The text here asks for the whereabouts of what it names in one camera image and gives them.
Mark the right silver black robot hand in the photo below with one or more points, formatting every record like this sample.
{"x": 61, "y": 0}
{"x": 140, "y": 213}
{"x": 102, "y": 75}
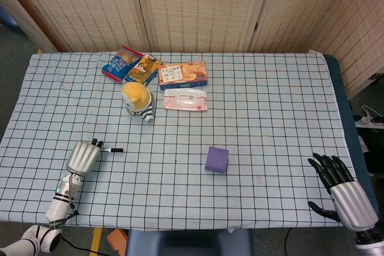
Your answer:
{"x": 352, "y": 205}

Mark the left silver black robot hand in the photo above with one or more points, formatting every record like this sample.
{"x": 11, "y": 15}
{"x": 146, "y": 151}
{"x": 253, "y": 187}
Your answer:
{"x": 82, "y": 158}

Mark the black capped marker pen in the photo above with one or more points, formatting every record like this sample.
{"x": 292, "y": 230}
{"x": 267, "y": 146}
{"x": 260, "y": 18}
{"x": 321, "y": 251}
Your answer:
{"x": 115, "y": 150}

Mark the purple foam cube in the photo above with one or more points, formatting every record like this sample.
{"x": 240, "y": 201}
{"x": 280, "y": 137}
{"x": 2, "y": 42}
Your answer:
{"x": 216, "y": 160}

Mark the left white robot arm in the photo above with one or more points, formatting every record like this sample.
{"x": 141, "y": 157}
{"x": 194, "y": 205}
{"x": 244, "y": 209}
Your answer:
{"x": 60, "y": 202}

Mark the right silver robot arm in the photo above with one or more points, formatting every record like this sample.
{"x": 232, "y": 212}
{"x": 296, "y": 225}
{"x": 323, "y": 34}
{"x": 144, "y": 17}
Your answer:
{"x": 369, "y": 244}

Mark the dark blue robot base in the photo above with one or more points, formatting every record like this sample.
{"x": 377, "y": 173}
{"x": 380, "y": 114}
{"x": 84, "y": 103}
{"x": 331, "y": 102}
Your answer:
{"x": 186, "y": 244}

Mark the black equipment case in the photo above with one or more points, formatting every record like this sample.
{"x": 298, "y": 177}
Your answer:
{"x": 373, "y": 136}

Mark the yellow striped plush toy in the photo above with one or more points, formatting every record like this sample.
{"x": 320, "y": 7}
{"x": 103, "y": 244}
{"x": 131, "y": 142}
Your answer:
{"x": 136, "y": 97}

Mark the yellow floor tape strip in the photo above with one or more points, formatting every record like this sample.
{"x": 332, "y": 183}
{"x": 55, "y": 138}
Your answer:
{"x": 95, "y": 242}

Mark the blue snack bag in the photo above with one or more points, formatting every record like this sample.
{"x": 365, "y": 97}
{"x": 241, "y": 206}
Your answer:
{"x": 118, "y": 64}

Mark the yellow blue snack pack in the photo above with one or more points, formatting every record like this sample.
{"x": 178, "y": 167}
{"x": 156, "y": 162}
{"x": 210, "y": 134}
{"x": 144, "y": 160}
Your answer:
{"x": 142, "y": 70}

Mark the dark blue table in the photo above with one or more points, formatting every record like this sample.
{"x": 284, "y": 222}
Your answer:
{"x": 342, "y": 94}

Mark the pink wet wipes pack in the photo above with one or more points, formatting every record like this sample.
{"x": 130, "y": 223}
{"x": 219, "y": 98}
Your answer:
{"x": 186, "y": 100}

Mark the orange biscuit box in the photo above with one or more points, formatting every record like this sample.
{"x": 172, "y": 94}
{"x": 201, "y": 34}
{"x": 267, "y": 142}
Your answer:
{"x": 183, "y": 74}

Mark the checkered light blue tablecloth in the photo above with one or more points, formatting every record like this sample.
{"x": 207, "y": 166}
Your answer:
{"x": 240, "y": 118}

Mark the blue object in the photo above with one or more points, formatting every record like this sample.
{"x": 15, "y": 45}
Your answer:
{"x": 7, "y": 19}

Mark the woven wooden folding screen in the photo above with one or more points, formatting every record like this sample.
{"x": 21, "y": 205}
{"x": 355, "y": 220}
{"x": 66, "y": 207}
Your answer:
{"x": 195, "y": 7}

